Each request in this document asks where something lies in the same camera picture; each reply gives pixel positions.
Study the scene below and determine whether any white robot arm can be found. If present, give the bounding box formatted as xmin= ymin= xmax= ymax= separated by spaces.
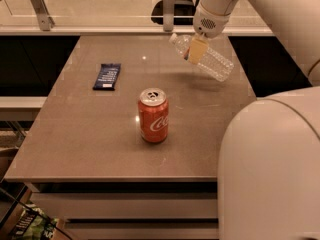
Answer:
xmin=193 ymin=0 xmax=320 ymax=240

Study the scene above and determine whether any green snack bag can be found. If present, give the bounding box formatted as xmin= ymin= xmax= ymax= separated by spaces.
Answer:
xmin=10 ymin=204 xmax=58 ymax=240

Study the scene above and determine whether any lower grey table drawer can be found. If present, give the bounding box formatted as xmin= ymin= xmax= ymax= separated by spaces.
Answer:
xmin=64 ymin=222 xmax=219 ymax=240

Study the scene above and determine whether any middle metal railing bracket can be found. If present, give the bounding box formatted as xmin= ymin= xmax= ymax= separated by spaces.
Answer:
xmin=163 ymin=0 xmax=175 ymax=32

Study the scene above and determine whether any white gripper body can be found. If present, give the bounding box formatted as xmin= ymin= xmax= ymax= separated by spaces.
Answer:
xmin=193 ymin=4 xmax=229 ymax=39

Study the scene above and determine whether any dark blue snack bar wrapper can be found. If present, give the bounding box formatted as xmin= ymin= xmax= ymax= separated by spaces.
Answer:
xmin=93 ymin=63 xmax=121 ymax=91

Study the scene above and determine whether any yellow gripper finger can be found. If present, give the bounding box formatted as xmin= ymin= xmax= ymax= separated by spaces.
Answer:
xmin=188 ymin=35 xmax=209 ymax=64

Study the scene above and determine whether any left metal railing bracket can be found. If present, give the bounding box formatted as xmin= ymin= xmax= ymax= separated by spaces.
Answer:
xmin=30 ymin=0 xmax=55 ymax=31

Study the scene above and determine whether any grey table drawer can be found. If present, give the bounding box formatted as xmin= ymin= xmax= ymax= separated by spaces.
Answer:
xmin=64 ymin=222 xmax=219 ymax=240
xmin=31 ymin=193 xmax=218 ymax=219

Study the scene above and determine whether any red cola can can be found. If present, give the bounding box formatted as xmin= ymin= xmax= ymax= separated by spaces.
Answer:
xmin=138 ymin=88 xmax=169 ymax=143

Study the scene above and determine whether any metal railing bracket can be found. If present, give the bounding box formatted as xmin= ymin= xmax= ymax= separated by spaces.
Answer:
xmin=30 ymin=0 xmax=55 ymax=31
xmin=163 ymin=0 xmax=175 ymax=32

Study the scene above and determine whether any black office chair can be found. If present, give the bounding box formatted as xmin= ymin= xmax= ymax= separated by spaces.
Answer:
xmin=150 ymin=0 xmax=205 ymax=26

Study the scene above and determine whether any clear plastic water bottle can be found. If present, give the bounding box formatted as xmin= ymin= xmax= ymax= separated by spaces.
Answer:
xmin=169 ymin=33 xmax=234 ymax=82

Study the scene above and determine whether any upper grey table drawer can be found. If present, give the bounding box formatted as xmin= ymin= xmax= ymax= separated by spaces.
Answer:
xmin=31 ymin=193 xmax=218 ymax=219

